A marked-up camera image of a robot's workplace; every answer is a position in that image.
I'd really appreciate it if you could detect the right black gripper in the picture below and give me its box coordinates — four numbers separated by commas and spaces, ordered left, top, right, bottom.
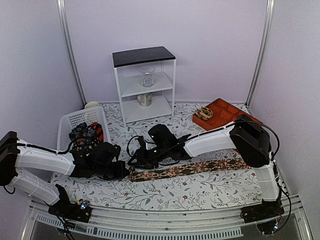
127, 144, 169, 170

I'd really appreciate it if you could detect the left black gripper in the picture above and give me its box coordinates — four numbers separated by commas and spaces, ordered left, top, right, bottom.
93, 160, 130, 181

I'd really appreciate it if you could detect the cream floral paisley tie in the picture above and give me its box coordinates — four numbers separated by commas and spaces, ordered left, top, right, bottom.
128, 157, 251, 182

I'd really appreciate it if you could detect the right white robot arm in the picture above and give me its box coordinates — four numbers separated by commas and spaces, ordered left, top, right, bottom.
128, 114, 283, 218

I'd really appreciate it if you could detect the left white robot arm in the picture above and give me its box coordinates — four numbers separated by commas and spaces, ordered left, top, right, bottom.
0, 131, 129, 217

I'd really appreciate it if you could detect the dark blue floral tie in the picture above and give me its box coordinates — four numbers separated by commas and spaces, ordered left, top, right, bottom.
69, 122, 100, 154

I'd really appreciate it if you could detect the red black striped tie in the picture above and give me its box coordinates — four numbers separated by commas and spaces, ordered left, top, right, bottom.
88, 122, 104, 142

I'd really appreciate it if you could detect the rolled beige striped tie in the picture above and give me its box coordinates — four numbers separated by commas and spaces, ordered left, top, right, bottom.
195, 107, 213, 121

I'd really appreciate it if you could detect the white perforated plastic basket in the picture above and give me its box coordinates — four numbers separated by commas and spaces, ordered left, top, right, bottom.
56, 106, 112, 156

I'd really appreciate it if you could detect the cream mug behind basket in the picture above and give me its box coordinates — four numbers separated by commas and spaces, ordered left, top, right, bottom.
84, 101, 99, 110

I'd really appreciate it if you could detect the orange divided organizer tray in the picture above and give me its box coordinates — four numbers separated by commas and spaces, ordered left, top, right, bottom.
192, 98, 261, 131

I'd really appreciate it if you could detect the white shelf with black top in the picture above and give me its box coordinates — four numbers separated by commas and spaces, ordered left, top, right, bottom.
112, 46, 177, 125

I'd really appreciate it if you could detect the clear drinking glass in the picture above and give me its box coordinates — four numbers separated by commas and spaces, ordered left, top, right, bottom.
139, 66, 155, 88

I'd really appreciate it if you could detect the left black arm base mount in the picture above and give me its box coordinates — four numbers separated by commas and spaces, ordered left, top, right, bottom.
48, 198, 92, 223

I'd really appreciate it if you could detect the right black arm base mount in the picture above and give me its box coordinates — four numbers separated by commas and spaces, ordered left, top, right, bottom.
240, 201, 292, 236

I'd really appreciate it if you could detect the left aluminium corner post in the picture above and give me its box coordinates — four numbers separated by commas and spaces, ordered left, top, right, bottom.
56, 0, 87, 107

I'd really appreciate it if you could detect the aluminium corner post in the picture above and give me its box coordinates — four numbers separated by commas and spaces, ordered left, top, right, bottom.
56, 0, 87, 107
245, 0, 275, 109

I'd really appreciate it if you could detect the right aluminium corner post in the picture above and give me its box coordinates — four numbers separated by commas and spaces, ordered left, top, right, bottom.
245, 0, 275, 109

